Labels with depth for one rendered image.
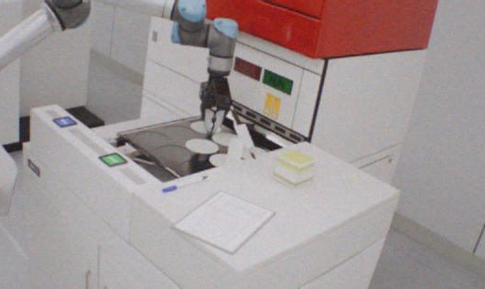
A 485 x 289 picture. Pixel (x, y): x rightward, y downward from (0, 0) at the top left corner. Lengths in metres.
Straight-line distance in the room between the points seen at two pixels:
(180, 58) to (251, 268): 1.12
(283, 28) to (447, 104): 1.60
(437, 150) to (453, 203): 0.31
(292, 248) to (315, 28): 0.65
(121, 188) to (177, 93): 0.84
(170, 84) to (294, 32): 0.67
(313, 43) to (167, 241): 0.69
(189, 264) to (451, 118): 2.14
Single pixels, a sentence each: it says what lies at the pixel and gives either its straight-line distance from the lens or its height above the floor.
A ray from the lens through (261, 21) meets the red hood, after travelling 1.69.
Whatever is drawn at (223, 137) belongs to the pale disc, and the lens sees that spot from 1.77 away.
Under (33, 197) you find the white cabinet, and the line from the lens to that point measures 1.82.
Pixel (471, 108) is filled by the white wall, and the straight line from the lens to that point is 3.01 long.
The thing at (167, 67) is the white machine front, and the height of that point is 0.98.
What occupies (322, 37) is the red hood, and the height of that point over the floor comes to 1.29.
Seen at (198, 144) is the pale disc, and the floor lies 0.90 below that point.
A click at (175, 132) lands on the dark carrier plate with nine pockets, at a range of 1.76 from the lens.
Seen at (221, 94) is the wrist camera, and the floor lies 1.06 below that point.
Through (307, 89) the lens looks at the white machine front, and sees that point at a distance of 1.66.
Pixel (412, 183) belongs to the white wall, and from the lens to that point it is 3.25.
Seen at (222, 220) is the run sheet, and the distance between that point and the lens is 1.20.
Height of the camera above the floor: 1.60
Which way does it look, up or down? 24 degrees down
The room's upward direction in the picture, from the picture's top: 10 degrees clockwise
